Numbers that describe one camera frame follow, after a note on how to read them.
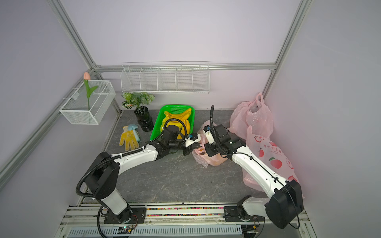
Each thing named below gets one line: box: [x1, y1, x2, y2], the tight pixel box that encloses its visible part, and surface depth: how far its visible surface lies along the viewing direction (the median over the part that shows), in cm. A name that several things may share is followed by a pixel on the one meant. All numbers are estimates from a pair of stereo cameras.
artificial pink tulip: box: [83, 71, 99, 111], surface depth 86 cm
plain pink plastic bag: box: [228, 92, 274, 140], surface depth 107 cm
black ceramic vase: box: [133, 106, 154, 132], surface depth 104 cm
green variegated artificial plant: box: [121, 92, 156, 111], surface depth 93 cm
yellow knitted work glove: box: [119, 125, 140, 152], surface depth 104 cm
